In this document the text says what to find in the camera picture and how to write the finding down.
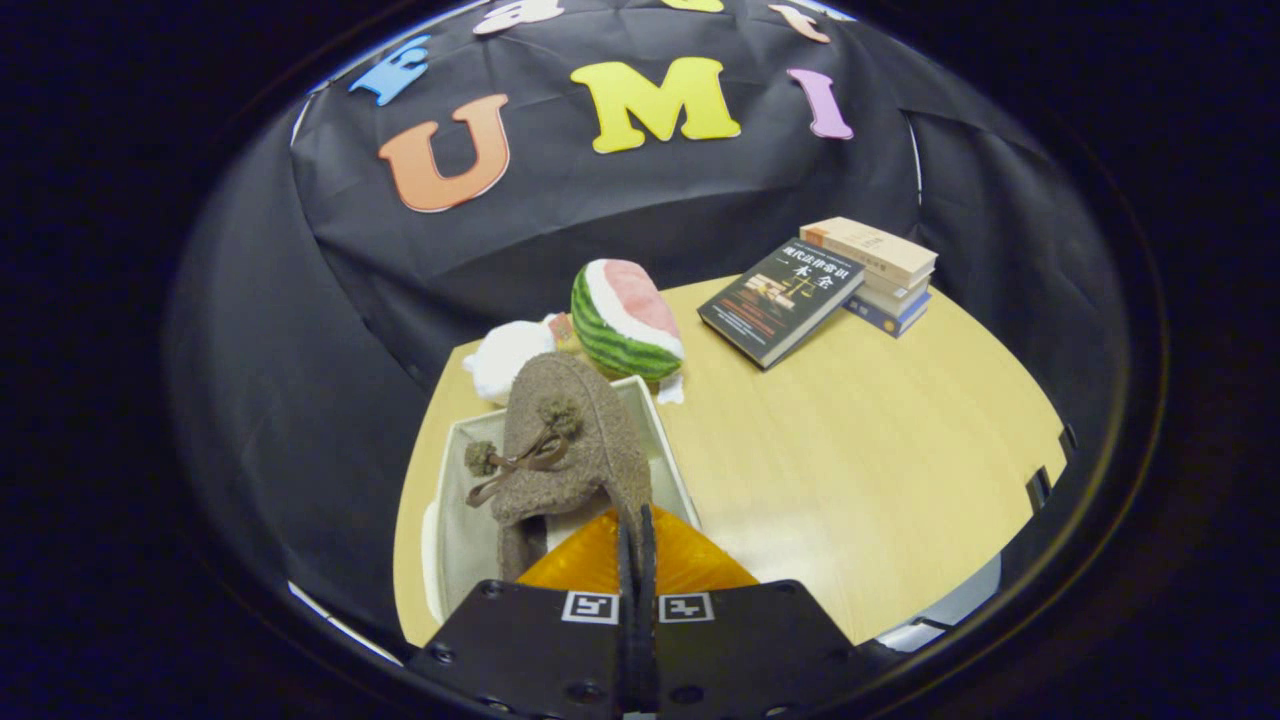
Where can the beige fabric storage box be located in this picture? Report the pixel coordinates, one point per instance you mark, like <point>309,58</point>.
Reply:
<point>465,540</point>

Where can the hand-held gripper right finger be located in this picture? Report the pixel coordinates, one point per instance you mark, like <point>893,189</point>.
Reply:
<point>750,650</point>

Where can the blue book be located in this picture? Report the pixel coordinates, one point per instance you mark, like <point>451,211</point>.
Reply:
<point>890,318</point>

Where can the brown fuzzy shoe with bow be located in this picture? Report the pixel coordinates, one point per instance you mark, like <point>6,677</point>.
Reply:
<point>590,450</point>

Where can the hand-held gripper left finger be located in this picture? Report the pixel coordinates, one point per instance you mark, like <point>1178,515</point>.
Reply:
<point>530,650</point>

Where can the beige book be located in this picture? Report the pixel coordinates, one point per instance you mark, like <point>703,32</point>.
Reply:
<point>870,250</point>

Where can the watermelon slice plush toy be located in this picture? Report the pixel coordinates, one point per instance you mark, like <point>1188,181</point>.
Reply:
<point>625,315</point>

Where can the black hardcover book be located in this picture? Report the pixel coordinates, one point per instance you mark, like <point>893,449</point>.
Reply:
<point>780,300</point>

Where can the pale book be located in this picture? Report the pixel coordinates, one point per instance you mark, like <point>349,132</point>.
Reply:
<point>898,290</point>

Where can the small orange tag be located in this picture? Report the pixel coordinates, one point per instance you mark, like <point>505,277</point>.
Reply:
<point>563,331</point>

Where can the white plush toy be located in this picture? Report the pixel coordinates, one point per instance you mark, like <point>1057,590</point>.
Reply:
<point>505,355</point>

